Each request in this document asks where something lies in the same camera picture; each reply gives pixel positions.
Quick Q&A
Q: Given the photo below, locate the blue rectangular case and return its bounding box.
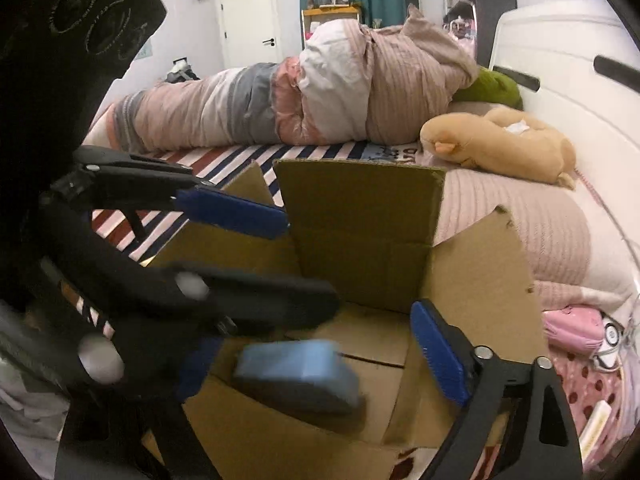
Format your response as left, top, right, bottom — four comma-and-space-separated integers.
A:
232, 339, 360, 414

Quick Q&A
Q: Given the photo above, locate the striped fleece blanket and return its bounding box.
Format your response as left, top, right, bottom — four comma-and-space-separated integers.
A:
74, 140, 426, 340

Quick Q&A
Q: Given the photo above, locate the pink bag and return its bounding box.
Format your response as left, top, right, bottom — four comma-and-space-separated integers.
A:
542, 306, 623, 358

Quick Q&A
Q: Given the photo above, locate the pink knitted blanket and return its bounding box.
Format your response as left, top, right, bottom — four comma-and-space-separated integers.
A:
421, 146, 637, 323

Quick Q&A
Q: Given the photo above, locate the white door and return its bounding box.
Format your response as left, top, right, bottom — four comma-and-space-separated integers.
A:
219, 0, 280, 68

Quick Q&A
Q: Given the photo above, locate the brown cardboard box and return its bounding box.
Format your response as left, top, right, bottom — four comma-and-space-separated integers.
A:
154, 159, 547, 479

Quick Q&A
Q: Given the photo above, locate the yellow wooden cabinet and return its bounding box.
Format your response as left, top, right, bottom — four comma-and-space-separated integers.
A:
300, 6, 361, 46

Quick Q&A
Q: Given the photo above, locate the rolled striped duvet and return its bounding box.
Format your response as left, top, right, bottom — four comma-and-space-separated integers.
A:
85, 8, 480, 154

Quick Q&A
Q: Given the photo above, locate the tan plush toy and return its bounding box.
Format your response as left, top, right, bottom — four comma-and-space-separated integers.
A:
420, 106, 577, 190

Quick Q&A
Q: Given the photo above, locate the green plush toy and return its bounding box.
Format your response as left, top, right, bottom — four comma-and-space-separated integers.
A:
452, 67, 523, 110

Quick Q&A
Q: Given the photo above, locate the white bed headboard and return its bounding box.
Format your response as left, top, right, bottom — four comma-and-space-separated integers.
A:
490, 0, 639, 259

